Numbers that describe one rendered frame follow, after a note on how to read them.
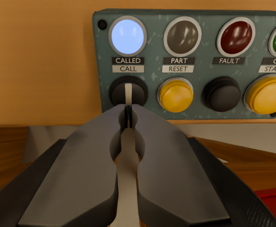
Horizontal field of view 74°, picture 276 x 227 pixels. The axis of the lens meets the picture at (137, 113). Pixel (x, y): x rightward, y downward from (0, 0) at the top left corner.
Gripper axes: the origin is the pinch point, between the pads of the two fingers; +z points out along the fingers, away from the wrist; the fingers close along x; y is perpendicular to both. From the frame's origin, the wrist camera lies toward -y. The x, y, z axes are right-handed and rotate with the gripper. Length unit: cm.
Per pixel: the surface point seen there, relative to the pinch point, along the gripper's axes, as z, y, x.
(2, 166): 52, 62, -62
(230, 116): 2.0, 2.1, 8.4
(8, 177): 24, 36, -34
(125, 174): 60, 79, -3
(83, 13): 8.7, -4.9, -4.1
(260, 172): 7.0, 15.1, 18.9
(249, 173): 6.9, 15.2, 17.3
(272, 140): 70, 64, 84
